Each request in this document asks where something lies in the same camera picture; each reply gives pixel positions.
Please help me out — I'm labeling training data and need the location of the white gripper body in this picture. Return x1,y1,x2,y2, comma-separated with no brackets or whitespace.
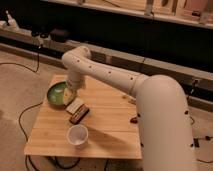
63,79,84,104

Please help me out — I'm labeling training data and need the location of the brown chocolate bar block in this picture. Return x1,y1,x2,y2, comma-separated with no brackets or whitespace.
69,105,90,124

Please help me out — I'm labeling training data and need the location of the black power adapter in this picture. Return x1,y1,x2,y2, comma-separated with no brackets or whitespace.
193,138,200,148

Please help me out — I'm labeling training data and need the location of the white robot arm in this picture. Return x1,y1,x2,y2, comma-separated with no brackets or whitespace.
62,46,197,171

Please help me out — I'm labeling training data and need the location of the green ceramic bowl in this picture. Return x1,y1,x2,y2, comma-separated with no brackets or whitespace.
47,82,67,107

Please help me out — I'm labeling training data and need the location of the black floor cable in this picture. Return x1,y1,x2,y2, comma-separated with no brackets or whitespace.
17,101,44,171

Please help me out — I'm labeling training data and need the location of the wooden table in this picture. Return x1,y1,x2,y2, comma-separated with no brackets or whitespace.
24,77,142,159

